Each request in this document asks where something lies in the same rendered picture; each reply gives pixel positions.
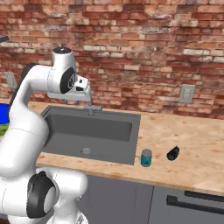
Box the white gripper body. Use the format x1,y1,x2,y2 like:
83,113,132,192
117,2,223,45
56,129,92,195
46,87,93,104

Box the grey sink faucet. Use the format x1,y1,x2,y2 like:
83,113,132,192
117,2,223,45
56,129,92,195
83,98,103,116

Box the grey kitchen sink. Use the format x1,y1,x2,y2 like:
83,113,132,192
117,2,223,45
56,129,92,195
39,105,142,166

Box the blue tray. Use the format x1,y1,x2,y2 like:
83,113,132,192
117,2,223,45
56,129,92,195
0,102,11,125

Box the teal can with grey lid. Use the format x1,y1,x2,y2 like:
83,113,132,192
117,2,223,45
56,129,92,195
140,148,153,168

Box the grey cupboard door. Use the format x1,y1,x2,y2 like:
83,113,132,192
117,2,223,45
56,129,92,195
76,174,155,224

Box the dark green oval vegetable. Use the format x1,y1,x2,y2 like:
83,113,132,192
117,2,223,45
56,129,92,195
165,145,181,162

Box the grey drawer front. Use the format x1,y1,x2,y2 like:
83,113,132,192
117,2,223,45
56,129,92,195
148,185,224,224

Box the grey wall socket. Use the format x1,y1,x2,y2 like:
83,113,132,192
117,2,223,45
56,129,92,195
3,71,18,89
178,84,196,104

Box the black drawer handle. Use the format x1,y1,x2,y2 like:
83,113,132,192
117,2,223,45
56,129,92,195
166,194,224,216
184,190,224,203

